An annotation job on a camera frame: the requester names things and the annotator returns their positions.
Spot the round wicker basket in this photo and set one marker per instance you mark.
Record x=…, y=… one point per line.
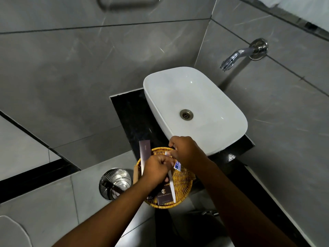
x=182, y=182

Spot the white ceramic sink basin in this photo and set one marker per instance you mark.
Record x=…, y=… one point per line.
x=205, y=100

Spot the person's right fingers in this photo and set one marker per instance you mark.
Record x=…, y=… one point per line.
x=175, y=147

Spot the white toilet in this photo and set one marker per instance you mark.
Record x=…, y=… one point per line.
x=11, y=232

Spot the person's left forearm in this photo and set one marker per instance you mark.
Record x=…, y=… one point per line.
x=110, y=216

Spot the white blue-labelled small tube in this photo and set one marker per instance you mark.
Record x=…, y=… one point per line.
x=177, y=165

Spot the chrome angle valve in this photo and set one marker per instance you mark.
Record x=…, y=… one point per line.
x=209, y=212

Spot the person's left fingers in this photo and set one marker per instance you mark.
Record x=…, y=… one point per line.
x=164, y=160

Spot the person's right hand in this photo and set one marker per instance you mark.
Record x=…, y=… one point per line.
x=189, y=151

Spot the chrome wall faucet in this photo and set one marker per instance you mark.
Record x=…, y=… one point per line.
x=237, y=54

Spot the long white packet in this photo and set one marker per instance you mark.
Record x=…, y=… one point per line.
x=172, y=187

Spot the person's right forearm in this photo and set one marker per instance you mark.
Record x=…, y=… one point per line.
x=236, y=208

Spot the dark brown printed box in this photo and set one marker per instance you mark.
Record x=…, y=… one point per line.
x=164, y=196

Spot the metal sink drain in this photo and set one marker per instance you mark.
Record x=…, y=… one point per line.
x=186, y=114

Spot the person's left hand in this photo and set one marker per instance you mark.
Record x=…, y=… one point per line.
x=154, y=170

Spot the steel trash bin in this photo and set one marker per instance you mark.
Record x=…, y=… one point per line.
x=115, y=181

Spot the long brown slim box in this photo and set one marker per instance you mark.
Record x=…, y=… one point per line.
x=144, y=154

